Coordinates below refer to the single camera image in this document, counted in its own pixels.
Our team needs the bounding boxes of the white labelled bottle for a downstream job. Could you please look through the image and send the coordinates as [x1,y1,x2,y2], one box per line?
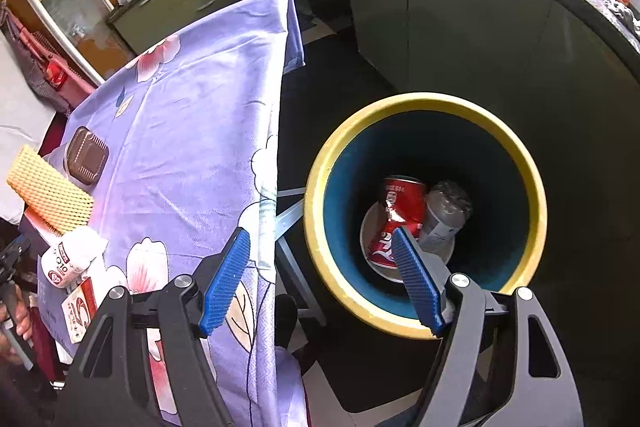
[41,227,108,289]

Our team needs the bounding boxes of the yellow rimmed blue trash bin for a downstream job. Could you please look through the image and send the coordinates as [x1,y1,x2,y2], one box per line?
[303,93,548,340]

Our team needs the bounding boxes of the clear plastic cup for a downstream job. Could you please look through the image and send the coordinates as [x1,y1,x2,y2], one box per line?
[417,180,473,253]

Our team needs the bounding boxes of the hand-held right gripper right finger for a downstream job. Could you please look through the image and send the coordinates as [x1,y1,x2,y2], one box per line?
[390,228,586,427]

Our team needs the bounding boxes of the green kitchen cabinets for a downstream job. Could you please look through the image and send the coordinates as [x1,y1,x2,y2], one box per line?
[107,0,640,268]

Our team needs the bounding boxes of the red and white carton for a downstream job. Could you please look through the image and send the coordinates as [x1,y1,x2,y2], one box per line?
[61,279,98,345]

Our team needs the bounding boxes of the plastic container with brown lid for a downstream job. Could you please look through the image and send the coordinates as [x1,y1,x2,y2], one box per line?
[50,126,110,186]

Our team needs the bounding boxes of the yellow foam net sleeve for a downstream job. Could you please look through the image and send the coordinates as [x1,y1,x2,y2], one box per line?
[6,145,95,235]

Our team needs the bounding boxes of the grey metal table frame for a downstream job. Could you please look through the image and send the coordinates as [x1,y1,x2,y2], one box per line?
[272,187,328,325]

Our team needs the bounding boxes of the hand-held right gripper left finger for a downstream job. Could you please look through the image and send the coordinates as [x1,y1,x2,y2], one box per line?
[59,227,251,427]

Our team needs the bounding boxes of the white round plate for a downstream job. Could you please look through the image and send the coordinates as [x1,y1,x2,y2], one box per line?
[360,202,456,283]

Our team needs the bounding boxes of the person's left hand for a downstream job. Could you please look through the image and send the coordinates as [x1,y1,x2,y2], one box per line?
[7,285,34,343]

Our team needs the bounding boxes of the red drink can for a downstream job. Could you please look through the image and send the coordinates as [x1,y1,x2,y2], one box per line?
[368,176,426,269]

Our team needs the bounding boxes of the dark cloth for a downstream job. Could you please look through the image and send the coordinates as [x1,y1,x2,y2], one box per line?
[602,0,635,26]

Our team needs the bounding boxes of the purple floral tablecloth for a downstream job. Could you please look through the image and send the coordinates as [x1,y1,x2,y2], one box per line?
[37,0,307,427]

